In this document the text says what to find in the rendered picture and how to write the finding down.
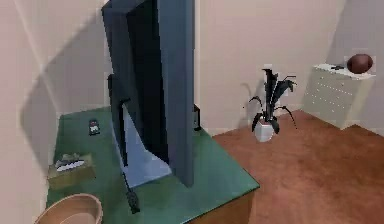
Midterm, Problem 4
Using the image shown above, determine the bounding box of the olive tissue box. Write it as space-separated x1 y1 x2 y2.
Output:
46 152 97 191

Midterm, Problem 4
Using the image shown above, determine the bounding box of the black remote control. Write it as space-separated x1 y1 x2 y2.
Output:
88 119 101 137

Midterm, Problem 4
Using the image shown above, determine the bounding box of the dark houseplant in white pot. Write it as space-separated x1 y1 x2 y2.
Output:
248 68 298 144

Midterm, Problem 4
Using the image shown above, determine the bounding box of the tan round bowl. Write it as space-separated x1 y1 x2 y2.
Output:
34 193 104 224

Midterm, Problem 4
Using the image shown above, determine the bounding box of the black television power cable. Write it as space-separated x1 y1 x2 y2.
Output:
121 171 141 215

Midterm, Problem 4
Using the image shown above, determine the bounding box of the cream chest of drawers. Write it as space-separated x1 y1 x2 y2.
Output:
302 63 377 130

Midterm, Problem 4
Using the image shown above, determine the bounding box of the green topped wooden table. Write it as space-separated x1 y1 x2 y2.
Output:
45 106 261 224

